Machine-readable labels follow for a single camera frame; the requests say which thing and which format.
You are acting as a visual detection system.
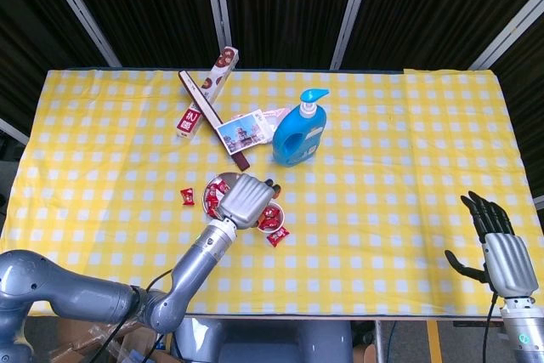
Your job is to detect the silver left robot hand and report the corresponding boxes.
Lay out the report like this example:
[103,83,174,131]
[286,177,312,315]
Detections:
[216,173,282,230]

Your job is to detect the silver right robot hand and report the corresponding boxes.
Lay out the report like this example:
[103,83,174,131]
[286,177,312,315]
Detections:
[444,190,538,298]

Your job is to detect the white paper cup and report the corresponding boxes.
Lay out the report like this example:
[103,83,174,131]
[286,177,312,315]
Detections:
[254,201,286,235]

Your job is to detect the grey robot base column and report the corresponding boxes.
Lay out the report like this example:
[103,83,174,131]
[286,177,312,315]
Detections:
[172,318,354,363]

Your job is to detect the metal dish of candies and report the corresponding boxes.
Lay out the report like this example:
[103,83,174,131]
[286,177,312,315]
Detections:
[203,171,243,222]

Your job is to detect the building photo postcard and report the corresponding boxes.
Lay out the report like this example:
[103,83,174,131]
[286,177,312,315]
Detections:
[215,111,273,155]

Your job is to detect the pink white paper packet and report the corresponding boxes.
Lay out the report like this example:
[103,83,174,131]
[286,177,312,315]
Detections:
[258,105,294,145]

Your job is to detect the long white biscuit box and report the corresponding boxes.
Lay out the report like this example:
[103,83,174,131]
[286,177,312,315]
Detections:
[176,45,239,139]

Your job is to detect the blue detergent pump bottle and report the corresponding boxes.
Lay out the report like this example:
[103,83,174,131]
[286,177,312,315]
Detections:
[271,88,331,167]

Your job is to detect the yellow white checked tablecloth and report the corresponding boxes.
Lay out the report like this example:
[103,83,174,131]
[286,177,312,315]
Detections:
[0,67,537,317]

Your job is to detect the metal table leg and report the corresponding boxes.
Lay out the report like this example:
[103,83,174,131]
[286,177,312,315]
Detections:
[374,320,386,363]

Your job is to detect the black pleated curtain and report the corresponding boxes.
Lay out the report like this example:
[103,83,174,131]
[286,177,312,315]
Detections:
[342,0,544,71]
[220,0,362,71]
[54,0,224,70]
[488,9,544,198]
[0,0,105,134]

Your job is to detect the brown cardboard boxes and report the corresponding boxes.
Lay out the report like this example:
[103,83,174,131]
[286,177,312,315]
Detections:
[33,315,173,363]

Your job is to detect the black right hand cable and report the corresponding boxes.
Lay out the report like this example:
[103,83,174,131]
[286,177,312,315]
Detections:
[484,292,498,363]

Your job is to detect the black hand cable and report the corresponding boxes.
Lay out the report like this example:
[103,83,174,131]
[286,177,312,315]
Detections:
[484,292,498,363]
[99,269,175,363]

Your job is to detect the black left hand cable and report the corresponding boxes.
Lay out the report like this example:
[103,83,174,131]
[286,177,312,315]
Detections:
[99,269,175,363]

